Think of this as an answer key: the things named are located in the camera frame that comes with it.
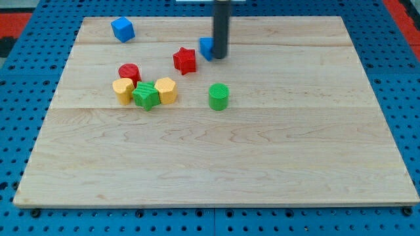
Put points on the blue triangle block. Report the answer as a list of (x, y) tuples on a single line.
[(206, 47)]

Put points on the wooden board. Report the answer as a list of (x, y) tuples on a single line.
[(303, 127)]

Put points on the green cylinder block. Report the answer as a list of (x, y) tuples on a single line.
[(218, 96)]

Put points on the yellow hexagon block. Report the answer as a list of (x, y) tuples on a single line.
[(167, 90)]

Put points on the red star block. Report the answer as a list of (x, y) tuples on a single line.
[(185, 60)]

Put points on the green star block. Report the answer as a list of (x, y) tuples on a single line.
[(146, 95)]

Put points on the yellow heart block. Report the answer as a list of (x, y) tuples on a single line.
[(123, 89)]

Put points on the red cylinder block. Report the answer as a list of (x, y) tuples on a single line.
[(130, 71)]

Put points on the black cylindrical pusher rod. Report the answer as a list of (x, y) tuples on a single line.
[(221, 19)]

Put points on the blue cube block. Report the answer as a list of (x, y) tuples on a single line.
[(123, 29)]

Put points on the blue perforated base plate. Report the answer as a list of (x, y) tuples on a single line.
[(31, 73)]

